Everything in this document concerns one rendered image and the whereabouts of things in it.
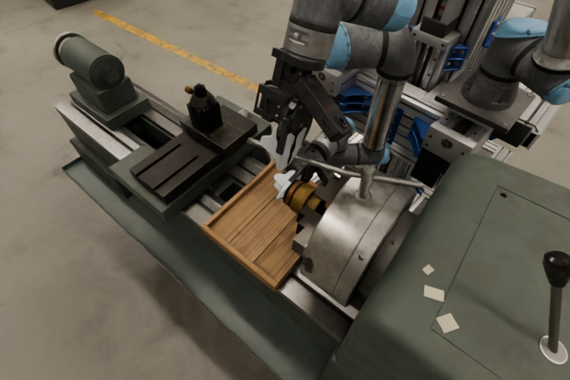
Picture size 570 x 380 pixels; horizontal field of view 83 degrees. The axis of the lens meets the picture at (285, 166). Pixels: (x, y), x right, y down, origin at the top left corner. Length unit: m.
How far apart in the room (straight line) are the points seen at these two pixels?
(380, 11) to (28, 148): 2.89
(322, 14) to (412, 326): 0.47
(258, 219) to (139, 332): 1.10
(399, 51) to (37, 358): 2.05
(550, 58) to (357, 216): 0.57
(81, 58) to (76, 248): 1.25
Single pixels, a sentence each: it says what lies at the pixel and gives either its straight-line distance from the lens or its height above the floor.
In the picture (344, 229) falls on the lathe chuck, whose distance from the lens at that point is 0.66.
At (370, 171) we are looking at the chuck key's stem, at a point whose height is 1.32.
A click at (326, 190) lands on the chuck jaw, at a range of 0.81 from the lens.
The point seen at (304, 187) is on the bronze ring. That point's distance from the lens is 0.83.
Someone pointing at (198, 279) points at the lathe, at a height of 0.54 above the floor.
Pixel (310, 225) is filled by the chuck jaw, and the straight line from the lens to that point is 0.77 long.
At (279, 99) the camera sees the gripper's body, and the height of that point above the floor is 1.45.
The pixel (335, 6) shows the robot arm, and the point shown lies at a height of 1.59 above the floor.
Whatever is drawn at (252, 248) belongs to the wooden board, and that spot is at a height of 0.89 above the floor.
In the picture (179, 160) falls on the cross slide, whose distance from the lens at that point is 1.14.
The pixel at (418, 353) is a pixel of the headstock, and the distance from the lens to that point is 0.58.
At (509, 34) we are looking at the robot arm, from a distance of 1.06.
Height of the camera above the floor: 1.78
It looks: 49 degrees down
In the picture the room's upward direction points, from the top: straight up
